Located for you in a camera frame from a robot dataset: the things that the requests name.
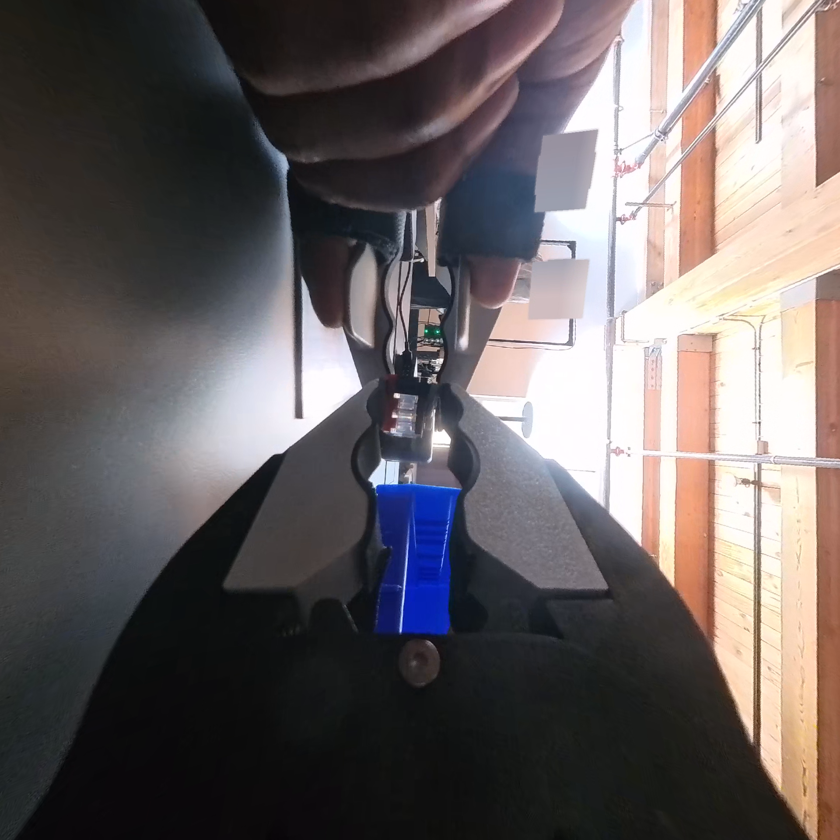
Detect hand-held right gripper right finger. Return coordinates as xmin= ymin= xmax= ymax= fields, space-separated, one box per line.
xmin=434 ymin=382 xmax=610 ymax=599

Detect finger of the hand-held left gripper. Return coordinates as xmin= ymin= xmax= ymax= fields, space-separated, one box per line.
xmin=438 ymin=252 xmax=490 ymax=389
xmin=340 ymin=239 xmax=391 ymax=389

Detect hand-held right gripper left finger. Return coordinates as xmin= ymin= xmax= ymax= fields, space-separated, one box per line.
xmin=222 ymin=375 xmax=389 ymax=597

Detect small black red brick block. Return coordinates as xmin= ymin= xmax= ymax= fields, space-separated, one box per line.
xmin=379 ymin=371 xmax=439 ymax=466

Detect person's left hand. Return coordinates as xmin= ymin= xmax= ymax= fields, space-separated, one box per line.
xmin=217 ymin=0 xmax=634 ymax=330

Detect blue plastic bin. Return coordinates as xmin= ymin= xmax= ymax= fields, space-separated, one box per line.
xmin=373 ymin=482 xmax=466 ymax=636

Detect metal ceiling pipe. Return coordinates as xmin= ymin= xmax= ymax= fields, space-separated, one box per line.
xmin=616 ymin=0 xmax=770 ymax=173

